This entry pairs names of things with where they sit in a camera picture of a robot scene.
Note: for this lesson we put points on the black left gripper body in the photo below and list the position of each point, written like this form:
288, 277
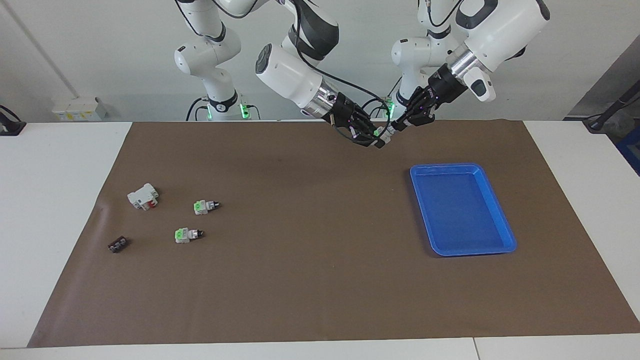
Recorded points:
442, 85

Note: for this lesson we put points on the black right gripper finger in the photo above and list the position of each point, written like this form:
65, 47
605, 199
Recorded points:
367, 140
370, 126

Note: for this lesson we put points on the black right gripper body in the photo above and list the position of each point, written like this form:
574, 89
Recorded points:
347, 112

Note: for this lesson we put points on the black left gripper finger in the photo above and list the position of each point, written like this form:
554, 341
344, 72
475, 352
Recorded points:
426, 116
415, 107

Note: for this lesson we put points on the green and grey rotary switch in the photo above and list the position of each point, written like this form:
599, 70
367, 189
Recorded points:
202, 206
382, 131
184, 235

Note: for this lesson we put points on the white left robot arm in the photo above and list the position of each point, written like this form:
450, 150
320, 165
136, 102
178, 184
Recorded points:
500, 30

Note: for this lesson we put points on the blue plastic tray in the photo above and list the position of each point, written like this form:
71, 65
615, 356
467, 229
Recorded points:
462, 215

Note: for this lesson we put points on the brown table mat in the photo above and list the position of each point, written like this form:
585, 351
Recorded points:
310, 260

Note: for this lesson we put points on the black stand pole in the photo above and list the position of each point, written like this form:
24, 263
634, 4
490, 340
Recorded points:
612, 107

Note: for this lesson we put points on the blue crate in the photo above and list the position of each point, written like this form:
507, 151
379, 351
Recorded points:
631, 152

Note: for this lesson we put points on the white circuit breaker red lever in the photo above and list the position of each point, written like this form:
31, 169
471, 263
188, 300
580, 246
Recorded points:
141, 196

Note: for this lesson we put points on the small black electronic component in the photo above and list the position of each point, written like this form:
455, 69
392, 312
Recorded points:
118, 244

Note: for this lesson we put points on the black clamp mount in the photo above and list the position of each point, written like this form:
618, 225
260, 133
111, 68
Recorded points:
10, 126

